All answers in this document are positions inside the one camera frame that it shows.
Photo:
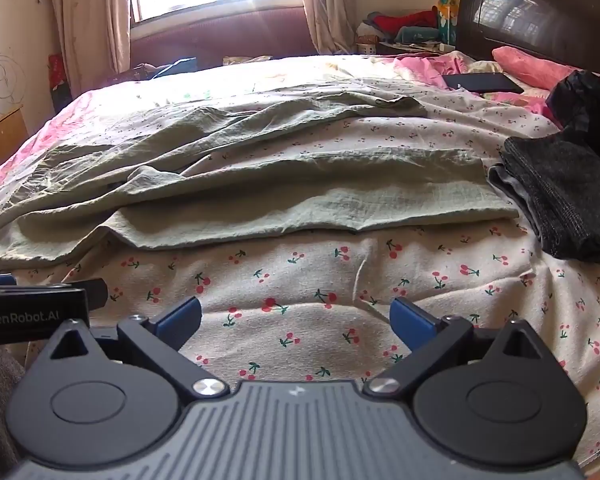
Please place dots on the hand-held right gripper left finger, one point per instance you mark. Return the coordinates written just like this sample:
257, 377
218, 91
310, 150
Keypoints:
182, 317

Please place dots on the cherry print bedsheet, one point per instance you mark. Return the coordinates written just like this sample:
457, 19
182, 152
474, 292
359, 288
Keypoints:
300, 300

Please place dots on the pink pillow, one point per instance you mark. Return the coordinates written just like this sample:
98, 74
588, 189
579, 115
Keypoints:
530, 65

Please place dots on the small white basket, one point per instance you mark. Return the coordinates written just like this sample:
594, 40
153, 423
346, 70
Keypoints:
367, 46

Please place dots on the dark brown headboard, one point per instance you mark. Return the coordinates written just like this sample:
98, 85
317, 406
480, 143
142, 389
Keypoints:
545, 5

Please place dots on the black garment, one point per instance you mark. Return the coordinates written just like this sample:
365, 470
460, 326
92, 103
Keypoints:
585, 100

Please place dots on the red cloth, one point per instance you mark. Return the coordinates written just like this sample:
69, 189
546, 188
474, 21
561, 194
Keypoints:
400, 21

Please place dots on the dark brown bag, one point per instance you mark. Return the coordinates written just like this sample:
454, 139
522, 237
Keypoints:
130, 74

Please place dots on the teal cloth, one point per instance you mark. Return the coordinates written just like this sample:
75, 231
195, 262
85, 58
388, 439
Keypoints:
417, 35

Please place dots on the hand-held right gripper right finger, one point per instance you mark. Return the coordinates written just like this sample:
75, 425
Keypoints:
411, 321

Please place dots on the dark grey folded garment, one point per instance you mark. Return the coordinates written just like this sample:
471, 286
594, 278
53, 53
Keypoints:
560, 190

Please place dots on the maroon upholstered bench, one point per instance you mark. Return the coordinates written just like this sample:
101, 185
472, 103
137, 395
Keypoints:
220, 37

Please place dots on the red patterned bag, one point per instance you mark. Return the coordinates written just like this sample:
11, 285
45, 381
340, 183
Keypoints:
60, 80

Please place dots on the beige curtain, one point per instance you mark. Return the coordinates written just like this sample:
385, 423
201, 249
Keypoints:
327, 5
87, 20

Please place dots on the blue cloth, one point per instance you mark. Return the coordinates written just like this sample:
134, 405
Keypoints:
177, 67

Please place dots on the wooden cabinet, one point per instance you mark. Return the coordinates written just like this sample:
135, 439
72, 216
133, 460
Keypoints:
2, 135

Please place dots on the green pants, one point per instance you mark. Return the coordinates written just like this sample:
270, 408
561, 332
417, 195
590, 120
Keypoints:
230, 160

